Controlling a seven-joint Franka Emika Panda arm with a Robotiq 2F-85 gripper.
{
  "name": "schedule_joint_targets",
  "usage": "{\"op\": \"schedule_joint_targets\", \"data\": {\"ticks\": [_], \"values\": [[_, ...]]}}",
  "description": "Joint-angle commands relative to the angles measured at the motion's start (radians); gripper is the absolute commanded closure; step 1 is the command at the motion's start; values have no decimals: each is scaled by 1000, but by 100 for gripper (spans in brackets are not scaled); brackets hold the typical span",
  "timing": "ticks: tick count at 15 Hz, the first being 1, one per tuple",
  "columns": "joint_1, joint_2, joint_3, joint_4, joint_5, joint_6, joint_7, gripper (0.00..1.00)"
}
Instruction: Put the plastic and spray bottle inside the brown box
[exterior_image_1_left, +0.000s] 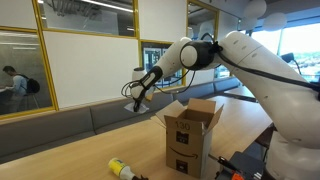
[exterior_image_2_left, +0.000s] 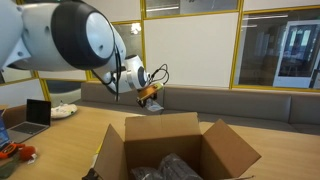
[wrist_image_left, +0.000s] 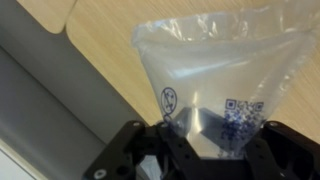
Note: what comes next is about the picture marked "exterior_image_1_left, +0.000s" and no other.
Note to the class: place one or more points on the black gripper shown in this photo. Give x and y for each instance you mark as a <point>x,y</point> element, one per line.
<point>141,95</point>

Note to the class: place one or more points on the clear plastic bag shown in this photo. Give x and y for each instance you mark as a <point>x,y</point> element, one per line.
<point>145,108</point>

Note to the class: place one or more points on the yellow label spray bottle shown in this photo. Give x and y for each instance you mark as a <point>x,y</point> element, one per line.
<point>118,166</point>

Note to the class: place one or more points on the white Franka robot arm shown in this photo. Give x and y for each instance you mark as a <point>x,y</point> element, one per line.
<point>266,83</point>

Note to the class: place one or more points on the brown cardboard box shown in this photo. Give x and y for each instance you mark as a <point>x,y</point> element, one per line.
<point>186,150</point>

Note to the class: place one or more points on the grey bench sofa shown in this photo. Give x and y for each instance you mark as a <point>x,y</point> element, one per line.
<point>50,130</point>

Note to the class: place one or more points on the black backpack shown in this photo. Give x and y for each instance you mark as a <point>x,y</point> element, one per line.
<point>33,86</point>

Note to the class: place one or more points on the person in blue shirt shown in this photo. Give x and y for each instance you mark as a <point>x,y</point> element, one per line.
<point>18,88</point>

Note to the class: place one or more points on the orange black hand tool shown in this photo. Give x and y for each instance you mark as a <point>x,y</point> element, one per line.
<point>237,176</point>

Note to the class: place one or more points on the grey laptop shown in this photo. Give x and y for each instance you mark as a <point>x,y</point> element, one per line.
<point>248,163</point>

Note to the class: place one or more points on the white globe lamp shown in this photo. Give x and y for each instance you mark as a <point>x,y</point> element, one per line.
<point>275,21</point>
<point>255,8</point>

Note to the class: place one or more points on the black device on stand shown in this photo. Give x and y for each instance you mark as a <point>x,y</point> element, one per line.
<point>288,57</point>

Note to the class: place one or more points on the yellow window frame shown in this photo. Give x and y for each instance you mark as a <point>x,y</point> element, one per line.
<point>46,66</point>

